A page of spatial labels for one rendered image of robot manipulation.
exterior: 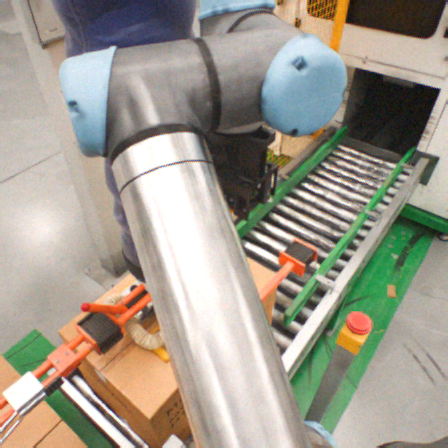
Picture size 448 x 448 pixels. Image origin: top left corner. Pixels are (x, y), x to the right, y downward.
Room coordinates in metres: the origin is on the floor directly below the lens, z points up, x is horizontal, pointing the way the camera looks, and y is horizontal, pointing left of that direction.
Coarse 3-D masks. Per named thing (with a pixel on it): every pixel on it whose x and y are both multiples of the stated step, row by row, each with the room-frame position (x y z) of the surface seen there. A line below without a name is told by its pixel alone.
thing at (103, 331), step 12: (84, 324) 0.53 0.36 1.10; (96, 324) 0.53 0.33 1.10; (108, 324) 0.53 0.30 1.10; (120, 324) 0.53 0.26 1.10; (84, 336) 0.49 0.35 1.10; (96, 336) 0.49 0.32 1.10; (108, 336) 0.49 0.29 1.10; (120, 336) 0.51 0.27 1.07; (96, 348) 0.47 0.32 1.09; (108, 348) 0.48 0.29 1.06
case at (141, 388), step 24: (120, 288) 0.76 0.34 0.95; (72, 336) 0.58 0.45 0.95; (96, 360) 0.50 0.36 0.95; (120, 360) 0.50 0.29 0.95; (144, 360) 0.50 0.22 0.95; (96, 384) 0.53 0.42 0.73; (120, 384) 0.44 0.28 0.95; (144, 384) 0.44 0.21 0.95; (168, 384) 0.44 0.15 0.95; (120, 408) 0.46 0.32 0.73; (144, 408) 0.37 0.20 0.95; (168, 408) 0.39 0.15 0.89; (144, 432) 0.39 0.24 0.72; (168, 432) 0.38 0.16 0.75
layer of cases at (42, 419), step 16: (0, 368) 0.67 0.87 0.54; (0, 384) 0.61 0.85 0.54; (0, 416) 0.49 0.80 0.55; (16, 416) 0.49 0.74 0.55; (32, 416) 0.49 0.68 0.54; (48, 416) 0.49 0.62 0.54; (16, 432) 0.44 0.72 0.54; (32, 432) 0.44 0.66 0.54; (48, 432) 0.44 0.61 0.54; (64, 432) 0.44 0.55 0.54
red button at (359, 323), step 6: (354, 312) 0.61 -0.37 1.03; (360, 312) 0.61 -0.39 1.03; (348, 318) 0.59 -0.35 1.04; (354, 318) 0.58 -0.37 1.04; (360, 318) 0.58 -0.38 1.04; (366, 318) 0.58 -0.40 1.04; (348, 324) 0.57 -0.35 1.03; (354, 324) 0.56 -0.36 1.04; (360, 324) 0.56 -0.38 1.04; (366, 324) 0.56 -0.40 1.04; (354, 330) 0.55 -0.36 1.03; (360, 330) 0.55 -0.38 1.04; (366, 330) 0.55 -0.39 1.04
